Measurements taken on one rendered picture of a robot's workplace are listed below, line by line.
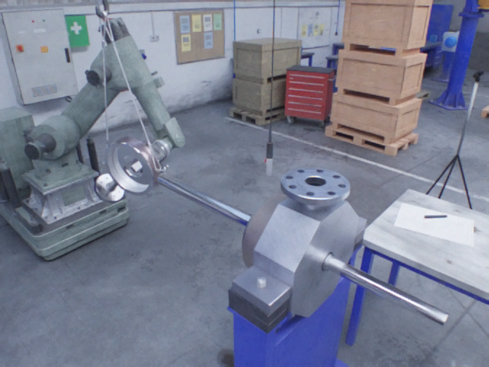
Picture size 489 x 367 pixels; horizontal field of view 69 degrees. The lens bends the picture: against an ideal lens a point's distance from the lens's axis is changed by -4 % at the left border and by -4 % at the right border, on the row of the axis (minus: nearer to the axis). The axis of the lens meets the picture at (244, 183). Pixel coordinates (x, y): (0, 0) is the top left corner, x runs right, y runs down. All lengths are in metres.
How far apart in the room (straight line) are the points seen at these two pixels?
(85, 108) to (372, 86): 3.88
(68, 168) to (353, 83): 4.08
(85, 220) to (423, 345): 2.85
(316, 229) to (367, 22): 4.57
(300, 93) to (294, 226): 5.10
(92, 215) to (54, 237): 0.37
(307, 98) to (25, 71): 4.21
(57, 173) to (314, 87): 4.24
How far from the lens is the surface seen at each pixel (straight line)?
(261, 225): 1.49
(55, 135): 3.28
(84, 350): 2.78
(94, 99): 3.38
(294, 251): 1.34
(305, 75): 6.27
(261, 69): 6.30
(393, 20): 5.51
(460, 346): 2.96
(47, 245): 3.48
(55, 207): 3.56
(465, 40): 8.67
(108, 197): 2.55
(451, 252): 2.18
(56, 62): 5.88
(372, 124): 5.71
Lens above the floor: 2.04
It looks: 27 degrees down
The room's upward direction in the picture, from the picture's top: straight up
